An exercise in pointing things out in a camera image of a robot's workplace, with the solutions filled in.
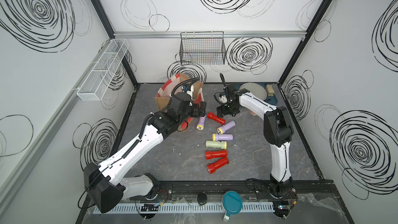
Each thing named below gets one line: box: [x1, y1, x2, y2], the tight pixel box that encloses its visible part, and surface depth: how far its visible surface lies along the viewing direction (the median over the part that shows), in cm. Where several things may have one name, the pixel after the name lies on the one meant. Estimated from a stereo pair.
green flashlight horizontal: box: [205, 140, 227, 150], surface depth 88 cm
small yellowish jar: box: [266, 84, 276, 97], surface depth 114 cm
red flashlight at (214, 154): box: [205, 149, 228, 160], surface depth 85 cm
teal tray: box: [233, 82, 278, 105], surface depth 114 cm
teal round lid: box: [222, 190, 244, 218], surface depth 66 cm
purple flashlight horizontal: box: [211, 133, 234, 142], surface depth 91 cm
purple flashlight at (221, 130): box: [216, 120, 236, 135], surface depth 96 cm
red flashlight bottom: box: [206, 157, 230, 174], surface depth 82 cm
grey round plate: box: [238, 82, 268, 101], surface depth 118 cm
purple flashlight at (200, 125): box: [196, 114, 207, 131], surface depth 97 cm
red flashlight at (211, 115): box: [207, 112, 226, 125], surface depth 98 cm
